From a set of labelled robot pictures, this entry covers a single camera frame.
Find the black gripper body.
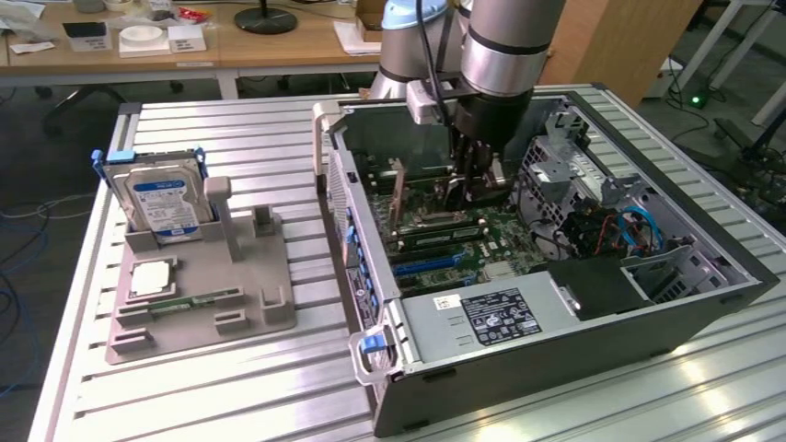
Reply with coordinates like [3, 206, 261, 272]
[455, 89, 535, 149]

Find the green graphics card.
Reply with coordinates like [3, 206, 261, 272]
[387, 157, 515, 243]

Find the perforated metal drive cage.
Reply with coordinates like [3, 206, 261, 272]
[520, 105, 615, 208]

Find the green motherboard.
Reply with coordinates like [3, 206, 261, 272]
[364, 165, 554, 298]

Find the RAM stick with white label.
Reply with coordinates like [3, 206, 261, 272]
[396, 224, 484, 250]

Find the long black expansion slot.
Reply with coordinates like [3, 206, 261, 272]
[391, 248, 454, 268]

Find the blue expansion slot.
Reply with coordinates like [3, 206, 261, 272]
[392, 255, 466, 278]

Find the wooden cabinet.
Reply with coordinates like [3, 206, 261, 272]
[539, 0, 705, 108]

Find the white paper stack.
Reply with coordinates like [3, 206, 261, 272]
[332, 20, 386, 56]

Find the cardboard box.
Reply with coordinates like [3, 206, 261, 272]
[355, 0, 394, 31]

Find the grey power supply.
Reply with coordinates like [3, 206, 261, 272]
[398, 271, 582, 365]

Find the wooden desk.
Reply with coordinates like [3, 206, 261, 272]
[0, 0, 554, 88]

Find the grey metal disk bay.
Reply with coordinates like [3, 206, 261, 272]
[619, 238, 738, 306]

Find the black metal stand foot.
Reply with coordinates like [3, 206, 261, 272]
[711, 117, 786, 162]

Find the black monitor stand base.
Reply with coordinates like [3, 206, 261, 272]
[232, 0, 300, 36]

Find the black open PC case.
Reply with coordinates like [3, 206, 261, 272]
[311, 89, 782, 438]

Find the grey parts rack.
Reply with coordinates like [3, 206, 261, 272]
[103, 174, 300, 367]

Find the small white box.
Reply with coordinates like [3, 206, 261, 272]
[165, 25, 205, 54]

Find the hard disk with blue label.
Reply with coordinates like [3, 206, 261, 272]
[119, 168, 208, 245]

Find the green RAM stick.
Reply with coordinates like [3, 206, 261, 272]
[147, 289, 239, 315]

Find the silver CPU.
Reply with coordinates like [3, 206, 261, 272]
[128, 262, 177, 297]

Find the white box with round dish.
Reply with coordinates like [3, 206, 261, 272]
[117, 25, 172, 60]

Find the blue disk caddy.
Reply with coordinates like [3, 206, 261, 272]
[88, 145, 208, 231]

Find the white box with black lid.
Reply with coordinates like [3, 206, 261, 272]
[63, 21, 116, 52]

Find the black office chair base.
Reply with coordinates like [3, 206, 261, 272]
[33, 82, 124, 137]

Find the clear plastic bag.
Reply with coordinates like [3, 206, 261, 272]
[0, 0, 48, 33]

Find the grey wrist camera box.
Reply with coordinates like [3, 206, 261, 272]
[404, 78, 460, 126]

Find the black wire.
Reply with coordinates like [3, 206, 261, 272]
[516, 174, 576, 260]

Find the black camera cable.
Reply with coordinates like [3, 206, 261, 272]
[411, 0, 454, 125]

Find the orange wire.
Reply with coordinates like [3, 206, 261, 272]
[599, 214, 619, 252]

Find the blue wire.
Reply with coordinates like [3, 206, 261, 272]
[612, 206, 668, 255]

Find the white table frame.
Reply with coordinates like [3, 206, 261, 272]
[671, 0, 786, 126]

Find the blue floor cable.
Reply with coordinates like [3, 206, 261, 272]
[0, 215, 53, 400]

